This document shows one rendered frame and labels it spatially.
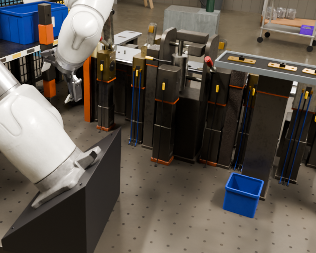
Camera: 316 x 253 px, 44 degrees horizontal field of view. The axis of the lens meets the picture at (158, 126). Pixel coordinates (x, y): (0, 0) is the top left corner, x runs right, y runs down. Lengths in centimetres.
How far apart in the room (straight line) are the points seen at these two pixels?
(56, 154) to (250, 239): 62
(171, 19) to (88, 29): 540
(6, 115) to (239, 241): 75
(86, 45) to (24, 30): 76
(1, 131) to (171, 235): 56
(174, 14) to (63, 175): 548
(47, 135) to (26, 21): 84
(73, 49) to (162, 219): 58
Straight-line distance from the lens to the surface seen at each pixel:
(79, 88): 129
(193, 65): 169
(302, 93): 139
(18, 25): 180
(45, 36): 177
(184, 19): 637
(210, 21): 632
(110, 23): 160
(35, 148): 103
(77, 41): 105
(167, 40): 143
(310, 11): 951
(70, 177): 103
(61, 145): 105
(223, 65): 120
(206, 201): 135
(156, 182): 140
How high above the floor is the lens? 151
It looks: 27 degrees down
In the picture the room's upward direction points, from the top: 4 degrees clockwise
